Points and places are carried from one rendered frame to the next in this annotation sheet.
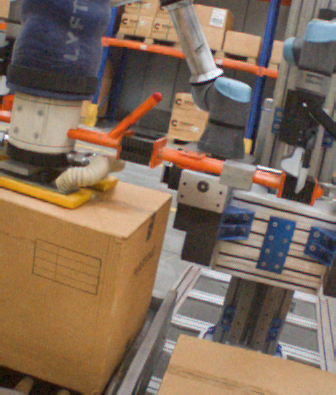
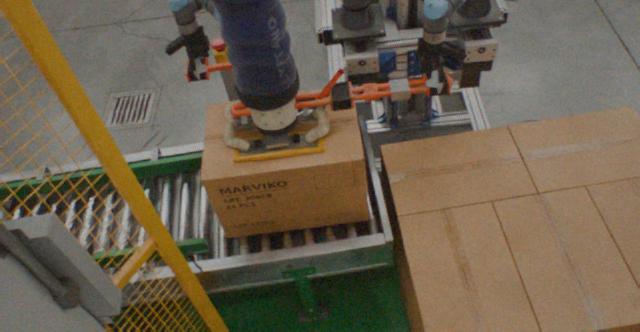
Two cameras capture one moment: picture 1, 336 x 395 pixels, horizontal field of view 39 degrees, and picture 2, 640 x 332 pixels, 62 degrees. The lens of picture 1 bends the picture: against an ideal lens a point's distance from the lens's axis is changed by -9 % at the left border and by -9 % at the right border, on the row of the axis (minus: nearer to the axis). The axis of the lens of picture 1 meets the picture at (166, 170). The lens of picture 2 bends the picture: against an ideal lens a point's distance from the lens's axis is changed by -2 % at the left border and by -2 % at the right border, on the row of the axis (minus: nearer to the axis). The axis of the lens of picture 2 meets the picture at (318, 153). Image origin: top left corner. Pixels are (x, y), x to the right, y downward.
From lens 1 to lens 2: 1.28 m
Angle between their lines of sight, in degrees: 38
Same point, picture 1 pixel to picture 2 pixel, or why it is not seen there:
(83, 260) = (344, 174)
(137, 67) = not seen: outside the picture
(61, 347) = (342, 210)
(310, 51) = (431, 23)
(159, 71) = not seen: outside the picture
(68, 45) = (281, 77)
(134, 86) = not seen: outside the picture
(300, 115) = (430, 53)
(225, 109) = (355, 0)
